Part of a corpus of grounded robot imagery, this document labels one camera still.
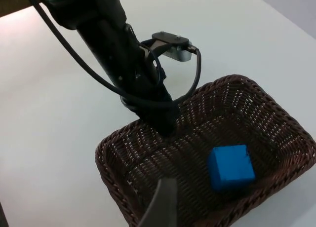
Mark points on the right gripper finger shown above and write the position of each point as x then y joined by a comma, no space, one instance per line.
163,118
164,204

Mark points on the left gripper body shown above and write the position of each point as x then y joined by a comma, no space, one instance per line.
118,59

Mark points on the dark brown wicker basket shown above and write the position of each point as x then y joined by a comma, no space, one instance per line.
197,128

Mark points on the blue cube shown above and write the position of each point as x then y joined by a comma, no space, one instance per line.
229,167

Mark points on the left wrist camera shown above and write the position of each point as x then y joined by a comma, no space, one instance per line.
172,45

